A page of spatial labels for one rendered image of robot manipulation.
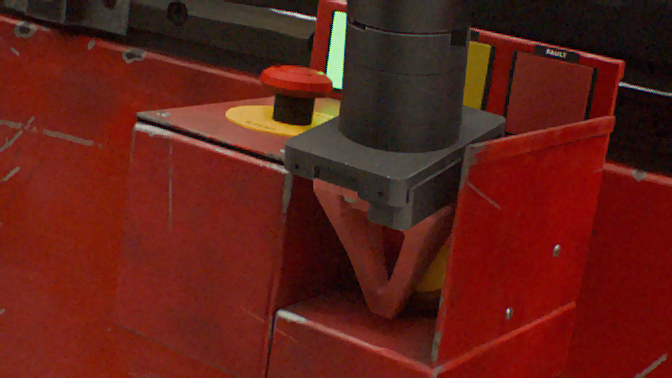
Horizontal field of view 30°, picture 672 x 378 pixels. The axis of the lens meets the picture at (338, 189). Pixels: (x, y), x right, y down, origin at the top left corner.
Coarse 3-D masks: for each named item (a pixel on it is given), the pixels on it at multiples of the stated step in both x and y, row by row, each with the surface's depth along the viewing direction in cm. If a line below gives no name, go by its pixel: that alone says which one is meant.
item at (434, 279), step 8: (448, 248) 66; (440, 256) 66; (432, 264) 66; (440, 264) 66; (392, 272) 66; (432, 272) 65; (440, 272) 65; (424, 280) 65; (432, 280) 65; (440, 280) 65; (416, 288) 65; (424, 288) 65; (432, 288) 64; (440, 288) 64; (416, 296) 65; (424, 296) 65; (432, 296) 64; (440, 296) 64; (408, 304) 65; (416, 304) 65; (424, 304) 65; (432, 304) 65
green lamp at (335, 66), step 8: (336, 16) 77; (344, 16) 77; (336, 24) 77; (344, 24) 77; (336, 32) 77; (344, 32) 77; (336, 40) 77; (336, 48) 77; (336, 56) 77; (328, 64) 78; (336, 64) 77; (328, 72) 78; (336, 72) 77; (336, 80) 77
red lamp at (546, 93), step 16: (528, 64) 70; (544, 64) 69; (560, 64) 69; (528, 80) 70; (544, 80) 70; (560, 80) 69; (576, 80) 69; (512, 96) 71; (528, 96) 70; (544, 96) 70; (560, 96) 69; (576, 96) 69; (512, 112) 71; (528, 112) 70; (544, 112) 70; (560, 112) 69; (576, 112) 69; (512, 128) 71; (528, 128) 71; (544, 128) 70
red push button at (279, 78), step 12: (264, 72) 68; (276, 72) 68; (288, 72) 68; (300, 72) 68; (312, 72) 69; (264, 84) 68; (276, 84) 67; (288, 84) 67; (300, 84) 67; (312, 84) 67; (324, 84) 68; (276, 96) 69; (288, 96) 68; (300, 96) 67; (312, 96) 68; (324, 96) 68; (276, 108) 69; (288, 108) 68; (300, 108) 68; (312, 108) 69; (276, 120) 69; (288, 120) 68; (300, 120) 68; (312, 120) 69
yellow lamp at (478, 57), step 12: (468, 48) 72; (480, 48) 72; (468, 60) 72; (480, 60) 72; (468, 72) 72; (480, 72) 72; (468, 84) 72; (480, 84) 72; (468, 96) 72; (480, 96) 72
